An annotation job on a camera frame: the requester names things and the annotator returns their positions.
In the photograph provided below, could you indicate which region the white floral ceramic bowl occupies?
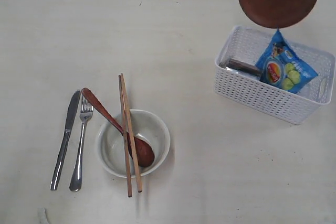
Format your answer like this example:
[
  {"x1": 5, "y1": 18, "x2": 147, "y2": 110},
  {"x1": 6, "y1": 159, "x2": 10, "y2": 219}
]
[{"x1": 96, "y1": 109, "x2": 171, "y2": 178}]

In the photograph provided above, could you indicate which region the white perforated plastic basket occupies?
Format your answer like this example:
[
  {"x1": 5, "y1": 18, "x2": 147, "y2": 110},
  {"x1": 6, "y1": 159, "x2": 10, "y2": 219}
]
[{"x1": 214, "y1": 25, "x2": 335, "y2": 125}]

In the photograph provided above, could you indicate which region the dark wooden chopstick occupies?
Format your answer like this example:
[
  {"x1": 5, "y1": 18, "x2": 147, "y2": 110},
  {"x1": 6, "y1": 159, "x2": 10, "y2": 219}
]
[{"x1": 118, "y1": 75, "x2": 132, "y2": 198}]

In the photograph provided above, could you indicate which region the blue chips bag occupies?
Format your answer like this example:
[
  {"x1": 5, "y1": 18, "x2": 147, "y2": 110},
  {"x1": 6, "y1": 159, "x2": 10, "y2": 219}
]
[{"x1": 255, "y1": 30, "x2": 318, "y2": 94}]

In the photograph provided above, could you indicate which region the silver metal fork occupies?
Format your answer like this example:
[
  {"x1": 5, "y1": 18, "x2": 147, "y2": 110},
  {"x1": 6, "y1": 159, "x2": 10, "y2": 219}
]
[{"x1": 69, "y1": 96, "x2": 93, "y2": 191}]

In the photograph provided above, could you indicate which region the shiny steel cup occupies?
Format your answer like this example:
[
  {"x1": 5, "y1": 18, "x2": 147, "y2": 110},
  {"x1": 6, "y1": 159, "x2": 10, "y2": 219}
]
[{"x1": 219, "y1": 58, "x2": 262, "y2": 79}]

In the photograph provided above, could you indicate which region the light wooden chopstick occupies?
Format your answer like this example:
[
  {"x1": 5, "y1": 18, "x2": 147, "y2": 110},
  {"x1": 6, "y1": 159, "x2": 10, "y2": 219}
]
[{"x1": 120, "y1": 73, "x2": 142, "y2": 193}]

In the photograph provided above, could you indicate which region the red-brown wooden spoon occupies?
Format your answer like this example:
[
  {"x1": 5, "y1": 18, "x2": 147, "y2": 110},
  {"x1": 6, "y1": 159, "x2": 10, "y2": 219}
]
[{"x1": 81, "y1": 88, "x2": 155, "y2": 167}]

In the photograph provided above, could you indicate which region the silver table knife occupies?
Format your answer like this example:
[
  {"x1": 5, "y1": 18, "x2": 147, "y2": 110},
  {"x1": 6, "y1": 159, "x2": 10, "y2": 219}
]
[{"x1": 50, "y1": 90, "x2": 81, "y2": 191}]

